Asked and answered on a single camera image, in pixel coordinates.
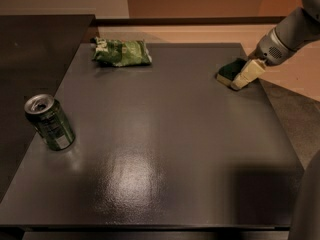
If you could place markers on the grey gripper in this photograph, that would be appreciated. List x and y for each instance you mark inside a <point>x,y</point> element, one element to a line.
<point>269,51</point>

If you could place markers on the green and yellow sponge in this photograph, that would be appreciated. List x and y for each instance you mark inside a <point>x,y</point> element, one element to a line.
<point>228,72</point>

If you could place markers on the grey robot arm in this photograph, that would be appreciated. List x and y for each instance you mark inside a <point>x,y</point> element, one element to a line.
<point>298,29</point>

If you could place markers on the crumpled green snack bag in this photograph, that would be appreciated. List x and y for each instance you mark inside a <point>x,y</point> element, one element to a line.
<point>119,53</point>

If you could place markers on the green soda can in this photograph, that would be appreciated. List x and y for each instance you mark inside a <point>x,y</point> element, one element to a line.
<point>45,113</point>

